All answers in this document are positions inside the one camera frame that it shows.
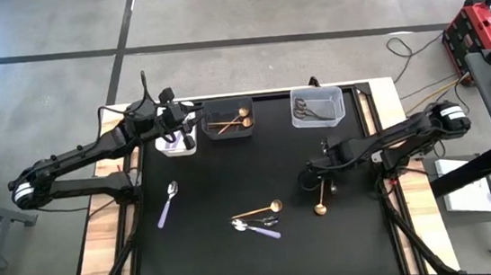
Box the black table mat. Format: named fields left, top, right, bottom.
left=122, top=82, right=402, bottom=275

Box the white plastic bin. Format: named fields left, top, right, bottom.
left=150, top=99, right=201, bottom=160

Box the black floor cable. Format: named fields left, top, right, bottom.
left=386, top=31, right=449, bottom=84

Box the yellow floor cable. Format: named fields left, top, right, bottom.
left=401, top=74, right=474, bottom=117

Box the clear plastic bin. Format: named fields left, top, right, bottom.
left=288, top=83, right=347, bottom=132

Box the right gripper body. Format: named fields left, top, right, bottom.
left=317, top=137, right=349, bottom=196

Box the black diagonal beam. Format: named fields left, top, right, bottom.
left=426, top=145, right=491, bottom=200

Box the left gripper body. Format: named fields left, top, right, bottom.
left=154, top=85, right=198, bottom=155

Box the dark grey translucent bin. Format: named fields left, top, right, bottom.
left=199, top=95, right=258, bottom=142

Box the white box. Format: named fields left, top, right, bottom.
left=433, top=153, right=491, bottom=219

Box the red black tool case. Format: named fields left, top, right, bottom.
left=438, top=0, right=491, bottom=75

